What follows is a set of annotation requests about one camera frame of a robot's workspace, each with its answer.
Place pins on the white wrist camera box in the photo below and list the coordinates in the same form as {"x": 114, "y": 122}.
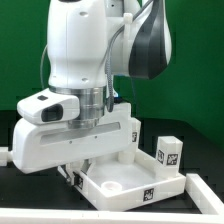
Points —
{"x": 47, "y": 106}

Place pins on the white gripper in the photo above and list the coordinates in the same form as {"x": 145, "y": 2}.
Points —
{"x": 42, "y": 147}

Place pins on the white square table top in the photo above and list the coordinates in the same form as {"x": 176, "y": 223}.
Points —
{"x": 120, "y": 182}

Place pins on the white L-shaped obstacle wall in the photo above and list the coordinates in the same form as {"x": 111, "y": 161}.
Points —
{"x": 211, "y": 207}

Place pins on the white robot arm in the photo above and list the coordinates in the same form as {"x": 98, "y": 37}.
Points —
{"x": 88, "y": 43}

